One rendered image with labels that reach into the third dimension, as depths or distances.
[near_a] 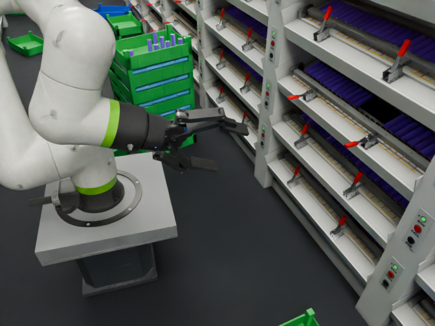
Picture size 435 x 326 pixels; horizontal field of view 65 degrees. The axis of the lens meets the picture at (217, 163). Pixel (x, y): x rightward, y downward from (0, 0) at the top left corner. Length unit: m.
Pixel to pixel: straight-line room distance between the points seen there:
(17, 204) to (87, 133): 1.11
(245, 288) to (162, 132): 0.74
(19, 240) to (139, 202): 0.64
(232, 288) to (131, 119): 0.78
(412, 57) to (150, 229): 0.78
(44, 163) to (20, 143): 0.07
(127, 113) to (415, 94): 0.60
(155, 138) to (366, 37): 0.61
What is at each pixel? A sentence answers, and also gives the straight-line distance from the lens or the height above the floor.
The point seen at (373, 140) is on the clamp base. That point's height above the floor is 0.56.
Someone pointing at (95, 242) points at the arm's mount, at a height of 0.33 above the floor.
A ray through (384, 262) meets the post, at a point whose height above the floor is 0.28.
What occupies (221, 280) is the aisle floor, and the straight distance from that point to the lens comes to 1.27.
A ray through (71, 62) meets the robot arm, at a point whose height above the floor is 0.87.
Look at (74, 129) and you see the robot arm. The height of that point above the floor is 0.76.
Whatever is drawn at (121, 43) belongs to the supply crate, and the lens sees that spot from 1.65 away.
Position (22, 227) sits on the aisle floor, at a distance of 1.61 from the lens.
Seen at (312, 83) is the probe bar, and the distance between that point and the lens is 1.18.
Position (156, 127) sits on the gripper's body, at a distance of 0.67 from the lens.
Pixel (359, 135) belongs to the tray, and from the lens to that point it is 1.03.
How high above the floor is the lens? 1.09
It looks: 40 degrees down
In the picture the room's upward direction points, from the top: straight up
